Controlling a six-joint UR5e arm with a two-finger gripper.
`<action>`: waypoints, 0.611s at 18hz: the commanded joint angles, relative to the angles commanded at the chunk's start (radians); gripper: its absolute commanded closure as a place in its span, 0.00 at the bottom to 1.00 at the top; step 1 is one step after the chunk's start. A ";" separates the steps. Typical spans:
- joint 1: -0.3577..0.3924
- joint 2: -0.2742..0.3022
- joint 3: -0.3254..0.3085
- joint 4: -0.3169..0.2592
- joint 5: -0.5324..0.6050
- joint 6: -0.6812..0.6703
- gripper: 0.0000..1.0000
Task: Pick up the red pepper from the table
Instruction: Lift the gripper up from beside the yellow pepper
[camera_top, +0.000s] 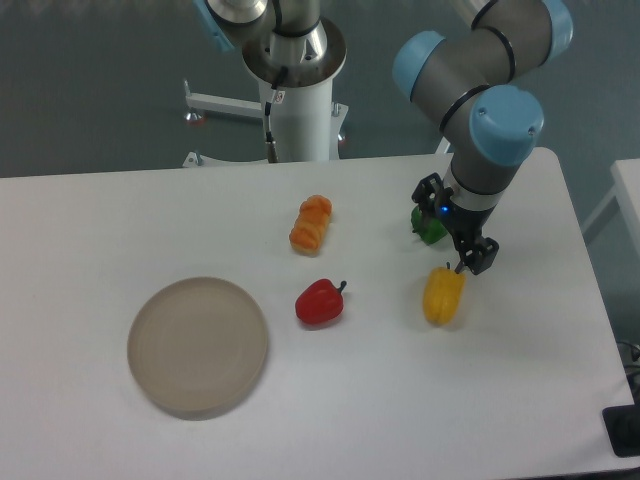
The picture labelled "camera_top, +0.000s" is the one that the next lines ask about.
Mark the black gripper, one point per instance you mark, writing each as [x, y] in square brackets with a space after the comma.
[476, 253]

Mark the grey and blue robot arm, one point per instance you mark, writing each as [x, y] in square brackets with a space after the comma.
[466, 88]

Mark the green bell pepper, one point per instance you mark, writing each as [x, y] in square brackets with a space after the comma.
[429, 230]

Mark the yellow bell pepper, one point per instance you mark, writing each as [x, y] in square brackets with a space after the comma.
[442, 294]

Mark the red bell pepper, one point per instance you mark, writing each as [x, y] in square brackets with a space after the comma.
[320, 303]

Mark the orange bread roll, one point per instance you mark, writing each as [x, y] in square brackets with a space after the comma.
[311, 225]

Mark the white side table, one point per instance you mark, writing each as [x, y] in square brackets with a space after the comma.
[622, 197]

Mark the black box at edge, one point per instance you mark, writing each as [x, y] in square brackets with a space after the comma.
[622, 426]

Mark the beige round plate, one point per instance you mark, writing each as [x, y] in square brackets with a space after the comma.
[197, 348]

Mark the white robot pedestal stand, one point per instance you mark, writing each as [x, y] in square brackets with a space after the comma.
[301, 121]

